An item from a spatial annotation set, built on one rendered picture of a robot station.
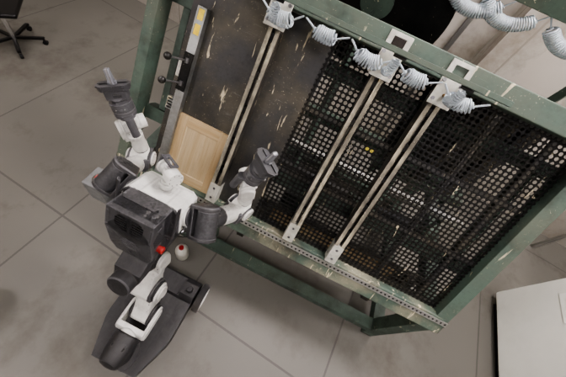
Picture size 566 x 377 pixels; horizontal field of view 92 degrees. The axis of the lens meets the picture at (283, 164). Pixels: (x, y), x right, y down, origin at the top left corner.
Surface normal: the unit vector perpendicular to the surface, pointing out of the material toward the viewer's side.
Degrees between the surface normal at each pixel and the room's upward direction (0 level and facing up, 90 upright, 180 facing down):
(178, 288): 0
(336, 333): 0
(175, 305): 0
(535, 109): 60
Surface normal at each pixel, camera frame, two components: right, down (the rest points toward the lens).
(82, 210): 0.24, -0.54
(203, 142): -0.20, 0.33
